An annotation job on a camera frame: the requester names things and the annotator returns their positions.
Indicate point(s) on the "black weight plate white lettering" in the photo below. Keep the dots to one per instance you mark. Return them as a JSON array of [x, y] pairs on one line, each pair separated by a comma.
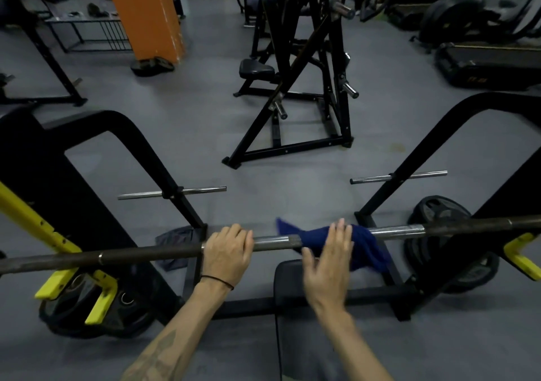
[[63, 313]]

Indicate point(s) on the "black and red lever machine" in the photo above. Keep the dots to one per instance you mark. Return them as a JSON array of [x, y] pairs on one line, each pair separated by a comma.
[[255, 70]]

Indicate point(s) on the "small black weight plate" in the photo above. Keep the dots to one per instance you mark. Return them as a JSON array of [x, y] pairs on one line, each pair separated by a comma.
[[165, 64], [143, 68]]

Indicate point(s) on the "person's left forearm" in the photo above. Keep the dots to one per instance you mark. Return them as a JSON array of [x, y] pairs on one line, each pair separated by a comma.
[[177, 338]]

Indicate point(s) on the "blue cleaning cloth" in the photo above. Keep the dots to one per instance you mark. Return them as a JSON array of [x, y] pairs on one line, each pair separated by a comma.
[[367, 249]]

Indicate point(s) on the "yellow bar hook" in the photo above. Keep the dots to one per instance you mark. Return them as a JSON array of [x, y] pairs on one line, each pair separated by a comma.
[[25, 220], [522, 262]]

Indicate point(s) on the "large black weight plate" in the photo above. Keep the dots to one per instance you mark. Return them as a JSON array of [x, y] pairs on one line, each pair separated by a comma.
[[439, 209]]

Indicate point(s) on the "grey cloth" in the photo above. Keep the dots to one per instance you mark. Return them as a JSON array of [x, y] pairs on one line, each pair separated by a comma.
[[175, 241]]

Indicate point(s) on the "wide orange pillar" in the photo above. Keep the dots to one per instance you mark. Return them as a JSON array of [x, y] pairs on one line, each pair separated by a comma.
[[143, 13]]

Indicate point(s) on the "black elliptical trainer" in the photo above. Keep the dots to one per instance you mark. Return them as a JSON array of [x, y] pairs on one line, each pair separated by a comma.
[[452, 21]]

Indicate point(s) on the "black squat rack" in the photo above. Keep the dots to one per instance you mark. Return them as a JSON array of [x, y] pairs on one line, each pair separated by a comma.
[[54, 63]]

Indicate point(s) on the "black bench press rack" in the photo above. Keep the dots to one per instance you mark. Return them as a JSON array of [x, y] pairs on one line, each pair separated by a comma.
[[42, 173]]

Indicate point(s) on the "black plate-loaded machine frame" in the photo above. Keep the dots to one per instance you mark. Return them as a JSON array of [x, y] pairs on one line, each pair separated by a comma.
[[258, 34]]

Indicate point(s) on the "person's right forearm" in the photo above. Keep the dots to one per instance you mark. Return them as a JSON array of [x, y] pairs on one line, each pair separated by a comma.
[[355, 347]]

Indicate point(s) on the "black padded bench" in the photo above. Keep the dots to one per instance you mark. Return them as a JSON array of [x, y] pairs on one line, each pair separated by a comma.
[[296, 330]]

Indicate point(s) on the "steel barbell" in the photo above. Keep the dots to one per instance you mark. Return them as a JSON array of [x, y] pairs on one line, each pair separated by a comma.
[[148, 253]]

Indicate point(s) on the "person's right hand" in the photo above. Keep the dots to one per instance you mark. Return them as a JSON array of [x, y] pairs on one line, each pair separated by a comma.
[[327, 275]]

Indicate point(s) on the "person's left hand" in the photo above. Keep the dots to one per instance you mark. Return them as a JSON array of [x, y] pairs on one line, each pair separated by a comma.
[[228, 254]]

